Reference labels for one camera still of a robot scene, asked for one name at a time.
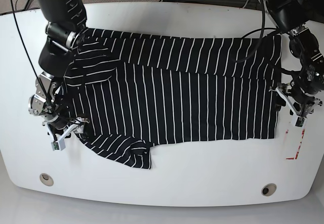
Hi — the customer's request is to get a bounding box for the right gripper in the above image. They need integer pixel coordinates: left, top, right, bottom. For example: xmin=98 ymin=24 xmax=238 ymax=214
xmin=42 ymin=113 xmax=90 ymax=142

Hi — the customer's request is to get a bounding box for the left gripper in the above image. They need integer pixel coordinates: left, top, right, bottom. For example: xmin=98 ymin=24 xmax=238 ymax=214
xmin=269 ymin=81 xmax=320 ymax=123

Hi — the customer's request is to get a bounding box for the navy white striped t-shirt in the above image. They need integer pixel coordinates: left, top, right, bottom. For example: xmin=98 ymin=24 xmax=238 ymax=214
xmin=61 ymin=28 xmax=282 ymax=169

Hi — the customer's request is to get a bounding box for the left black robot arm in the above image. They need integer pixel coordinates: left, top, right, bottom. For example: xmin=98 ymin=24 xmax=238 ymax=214
xmin=260 ymin=0 xmax=323 ymax=127

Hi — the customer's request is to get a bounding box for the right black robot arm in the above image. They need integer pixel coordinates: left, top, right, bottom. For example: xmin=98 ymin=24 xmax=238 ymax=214
xmin=28 ymin=0 xmax=89 ymax=150

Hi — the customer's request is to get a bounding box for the red tape corner marking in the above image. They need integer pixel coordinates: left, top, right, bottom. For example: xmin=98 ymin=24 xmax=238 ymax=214
xmin=283 ymin=127 xmax=305 ymax=160

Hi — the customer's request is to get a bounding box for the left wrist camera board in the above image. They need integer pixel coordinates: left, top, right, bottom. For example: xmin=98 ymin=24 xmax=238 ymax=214
xmin=295 ymin=116 xmax=307 ymax=127

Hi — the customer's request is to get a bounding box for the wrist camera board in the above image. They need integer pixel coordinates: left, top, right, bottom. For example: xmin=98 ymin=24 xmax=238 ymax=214
xmin=295 ymin=116 xmax=307 ymax=127
xmin=51 ymin=142 xmax=65 ymax=151

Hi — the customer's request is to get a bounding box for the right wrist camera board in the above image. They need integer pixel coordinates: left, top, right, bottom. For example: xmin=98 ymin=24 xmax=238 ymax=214
xmin=51 ymin=142 xmax=65 ymax=151

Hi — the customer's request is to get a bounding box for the left table cable grommet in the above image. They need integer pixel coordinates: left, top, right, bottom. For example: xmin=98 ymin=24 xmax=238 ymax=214
xmin=39 ymin=173 xmax=54 ymax=187

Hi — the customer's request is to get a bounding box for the table cable grommet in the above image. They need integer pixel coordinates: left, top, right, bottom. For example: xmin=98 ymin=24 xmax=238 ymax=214
xmin=39 ymin=173 xmax=54 ymax=187
xmin=261 ymin=183 xmax=277 ymax=197

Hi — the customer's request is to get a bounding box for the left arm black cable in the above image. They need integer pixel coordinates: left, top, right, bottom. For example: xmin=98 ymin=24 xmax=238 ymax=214
xmin=229 ymin=0 xmax=304 ymax=78

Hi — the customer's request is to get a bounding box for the right table cable grommet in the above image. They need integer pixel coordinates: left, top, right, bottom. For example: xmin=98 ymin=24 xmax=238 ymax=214
xmin=261 ymin=183 xmax=277 ymax=197

